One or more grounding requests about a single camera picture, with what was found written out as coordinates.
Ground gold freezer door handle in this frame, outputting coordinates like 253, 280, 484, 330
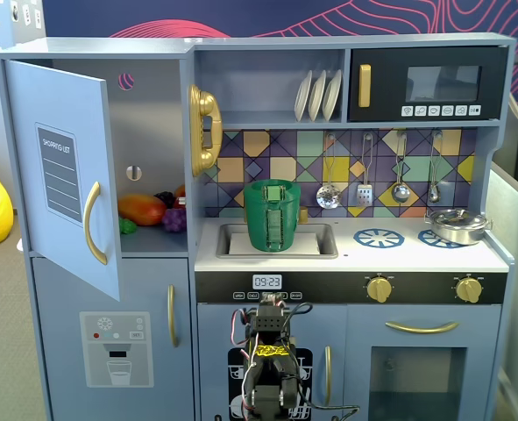
167, 284, 181, 348

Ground steel pot with lid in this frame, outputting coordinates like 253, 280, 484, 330
423, 208, 492, 246

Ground gold microwave handle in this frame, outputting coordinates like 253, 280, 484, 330
358, 64, 373, 109

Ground gold curved fridge door handle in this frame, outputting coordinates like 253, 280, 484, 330
82, 181, 110, 267

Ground gold toy telephone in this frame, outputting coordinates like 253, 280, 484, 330
188, 83, 224, 177

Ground blue fridge door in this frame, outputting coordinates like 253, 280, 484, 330
4, 59, 122, 303

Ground steel ladle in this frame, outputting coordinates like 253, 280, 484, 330
391, 131, 411, 203

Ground purple toy grapes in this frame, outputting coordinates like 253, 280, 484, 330
161, 208, 188, 234

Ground small steel spoon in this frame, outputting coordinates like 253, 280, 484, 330
427, 130, 444, 203

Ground robot arm cables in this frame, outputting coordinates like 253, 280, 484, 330
230, 301, 360, 421

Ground steel slotted spatula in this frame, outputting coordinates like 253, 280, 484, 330
356, 133, 377, 208

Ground steel skimmer spoon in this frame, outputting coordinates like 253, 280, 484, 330
315, 133, 344, 210

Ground grey toy sink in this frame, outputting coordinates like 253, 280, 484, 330
216, 222, 339, 260

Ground grey partition panel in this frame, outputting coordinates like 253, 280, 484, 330
488, 94, 518, 421

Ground black toy microwave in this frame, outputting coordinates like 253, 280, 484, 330
347, 46, 509, 123

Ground white toy plate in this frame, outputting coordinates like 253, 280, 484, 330
307, 69, 328, 123
294, 69, 314, 123
322, 68, 344, 122

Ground dark toy berries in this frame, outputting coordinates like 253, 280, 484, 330
153, 190, 176, 210

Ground grey shopping list board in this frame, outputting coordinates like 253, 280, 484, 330
34, 122, 85, 228

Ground orange red toy mango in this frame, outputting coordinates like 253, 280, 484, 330
117, 194, 167, 227

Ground digital clock display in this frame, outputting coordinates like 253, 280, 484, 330
252, 274, 283, 290

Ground gold oven door handle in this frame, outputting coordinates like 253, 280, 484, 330
384, 320, 460, 335

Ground gold dishwasher door handle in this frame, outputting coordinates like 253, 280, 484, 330
323, 346, 333, 407

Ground blue toy kitchen unit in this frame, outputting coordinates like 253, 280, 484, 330
0, 32, 518, 421

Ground green cylindrical container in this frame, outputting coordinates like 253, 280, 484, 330
244, 192, 302, 253

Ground gold stove knob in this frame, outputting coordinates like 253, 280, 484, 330
366, 275, 394, 303
455, 275, 484, 303

